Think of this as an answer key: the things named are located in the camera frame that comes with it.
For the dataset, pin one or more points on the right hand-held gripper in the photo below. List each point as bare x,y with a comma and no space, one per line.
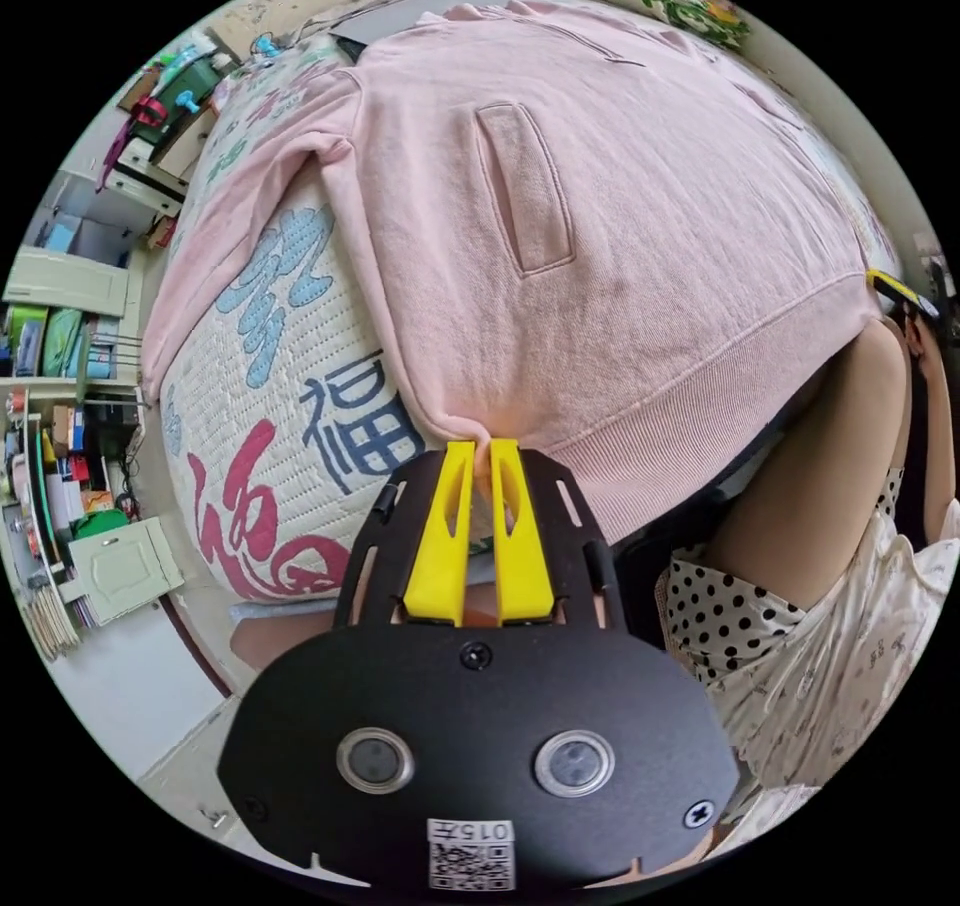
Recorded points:
930,276

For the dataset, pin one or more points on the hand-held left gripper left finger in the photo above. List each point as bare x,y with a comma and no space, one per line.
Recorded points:
439,546

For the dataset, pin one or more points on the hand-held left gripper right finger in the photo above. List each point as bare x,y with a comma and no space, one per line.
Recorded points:
521,546

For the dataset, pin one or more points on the pink long sleeve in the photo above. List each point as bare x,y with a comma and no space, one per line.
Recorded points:
615,246

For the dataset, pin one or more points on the person's right forearm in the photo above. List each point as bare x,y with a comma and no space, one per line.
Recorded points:
937,448

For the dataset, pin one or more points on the person's body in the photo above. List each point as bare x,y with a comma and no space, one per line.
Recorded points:
810,486

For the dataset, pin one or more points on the pale green open cupboard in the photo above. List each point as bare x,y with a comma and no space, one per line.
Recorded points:
67,426

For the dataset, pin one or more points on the white drawer cabinet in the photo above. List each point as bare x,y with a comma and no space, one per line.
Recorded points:
161,133

